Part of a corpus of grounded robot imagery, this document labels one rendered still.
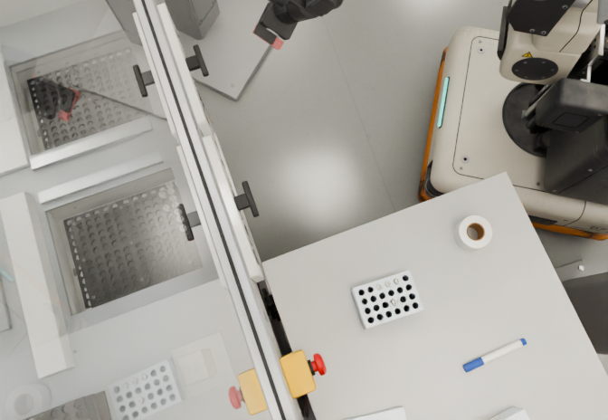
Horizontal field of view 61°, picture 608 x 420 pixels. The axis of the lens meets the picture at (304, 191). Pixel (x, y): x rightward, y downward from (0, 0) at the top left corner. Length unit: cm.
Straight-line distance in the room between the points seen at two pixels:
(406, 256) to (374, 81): 110
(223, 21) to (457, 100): 98
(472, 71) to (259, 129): 80
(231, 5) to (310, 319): 147
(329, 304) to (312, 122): 105
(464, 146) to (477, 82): 23
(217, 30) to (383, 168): 86
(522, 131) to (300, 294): 103
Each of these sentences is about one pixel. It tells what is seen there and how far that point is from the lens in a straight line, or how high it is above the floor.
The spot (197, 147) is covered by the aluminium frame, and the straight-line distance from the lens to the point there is 96.
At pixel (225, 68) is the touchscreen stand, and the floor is 4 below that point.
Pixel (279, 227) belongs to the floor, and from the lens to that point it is 191.
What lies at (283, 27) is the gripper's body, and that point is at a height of 95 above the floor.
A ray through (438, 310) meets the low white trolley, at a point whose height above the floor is 76.
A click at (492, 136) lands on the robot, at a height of 28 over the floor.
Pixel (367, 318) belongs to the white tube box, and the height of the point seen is 80.
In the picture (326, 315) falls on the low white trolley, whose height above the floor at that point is 76.
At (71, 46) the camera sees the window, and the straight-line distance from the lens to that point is 39.
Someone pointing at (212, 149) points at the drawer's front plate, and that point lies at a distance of 102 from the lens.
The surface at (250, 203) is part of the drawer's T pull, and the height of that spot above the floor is 91.
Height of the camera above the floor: 187
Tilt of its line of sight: 75 degrees down
